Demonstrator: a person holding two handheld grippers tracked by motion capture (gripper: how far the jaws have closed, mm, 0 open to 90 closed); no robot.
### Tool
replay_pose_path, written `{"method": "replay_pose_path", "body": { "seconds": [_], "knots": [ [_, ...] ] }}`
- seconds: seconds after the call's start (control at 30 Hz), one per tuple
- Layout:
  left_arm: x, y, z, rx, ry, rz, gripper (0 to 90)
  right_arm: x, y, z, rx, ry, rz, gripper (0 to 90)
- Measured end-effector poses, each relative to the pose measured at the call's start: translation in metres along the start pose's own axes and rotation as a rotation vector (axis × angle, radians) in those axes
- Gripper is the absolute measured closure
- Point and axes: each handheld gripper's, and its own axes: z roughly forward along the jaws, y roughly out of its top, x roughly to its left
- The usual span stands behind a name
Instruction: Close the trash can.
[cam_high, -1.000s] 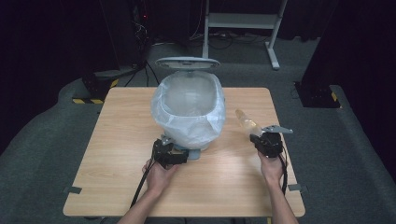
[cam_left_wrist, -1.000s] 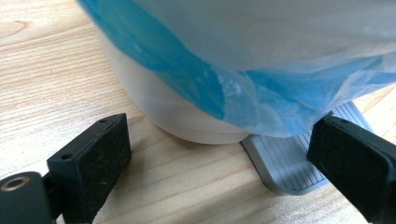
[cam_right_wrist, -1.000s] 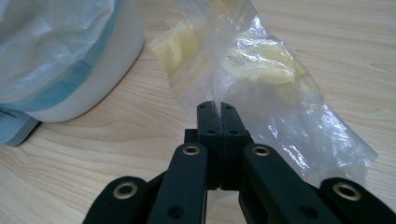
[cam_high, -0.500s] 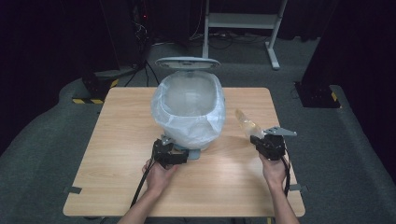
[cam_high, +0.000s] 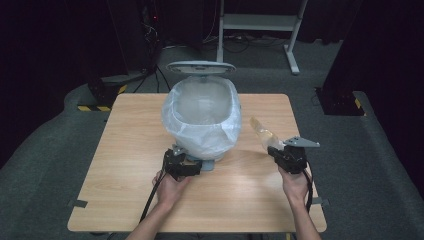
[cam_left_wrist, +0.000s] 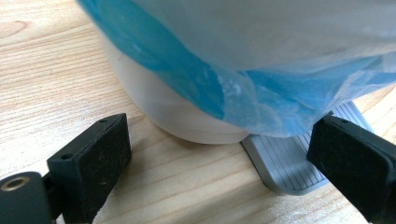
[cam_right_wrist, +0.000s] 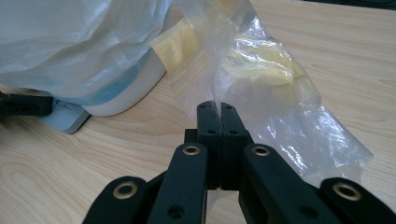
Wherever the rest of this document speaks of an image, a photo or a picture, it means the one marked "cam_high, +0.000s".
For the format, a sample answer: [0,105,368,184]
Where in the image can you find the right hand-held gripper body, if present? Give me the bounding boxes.
[278,135,321,175]

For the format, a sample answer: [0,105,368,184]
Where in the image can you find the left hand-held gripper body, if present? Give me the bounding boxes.
[163,144,188,182]

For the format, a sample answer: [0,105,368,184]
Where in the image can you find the clear plastic bag yellow contents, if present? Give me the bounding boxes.
[249,115,286,152]

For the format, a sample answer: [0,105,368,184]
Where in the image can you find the translucent white trash bag liner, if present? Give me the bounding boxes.
[161,75,243,161]

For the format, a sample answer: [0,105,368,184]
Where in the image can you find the white grey pedal trash can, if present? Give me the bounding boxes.
[161,60,243,172]

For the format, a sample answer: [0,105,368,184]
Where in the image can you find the person's right hand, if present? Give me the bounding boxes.
[279,166,312,203]

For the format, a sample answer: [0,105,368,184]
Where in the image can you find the person's left hand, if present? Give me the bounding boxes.
[152,170,194,212]

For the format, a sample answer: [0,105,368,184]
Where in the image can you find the black stand yellow striped base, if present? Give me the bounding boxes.
[77,71,129,113]
[314,87,367,117]

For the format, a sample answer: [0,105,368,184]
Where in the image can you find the white metal stand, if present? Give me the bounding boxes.
[215,0,309,75]

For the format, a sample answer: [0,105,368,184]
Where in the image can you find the black equipment rack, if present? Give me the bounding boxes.
[106,0,165,74]

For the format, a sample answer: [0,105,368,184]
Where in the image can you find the right hand-held gripper black cable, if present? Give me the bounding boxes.
[301,162,315,214]

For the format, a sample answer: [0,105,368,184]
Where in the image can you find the hand-held gripper black cable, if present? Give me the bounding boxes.
[301,162,315,214]
[139,169,167,223]

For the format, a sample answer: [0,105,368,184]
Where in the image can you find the left hand-held gripper black cable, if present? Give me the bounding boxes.
[139,169,167,223]

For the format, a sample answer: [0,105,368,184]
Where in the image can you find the black floor cable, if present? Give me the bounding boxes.
[133,64,172,94]

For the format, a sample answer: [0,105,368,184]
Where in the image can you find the black floor cables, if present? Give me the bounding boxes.
[202,31,288,54]

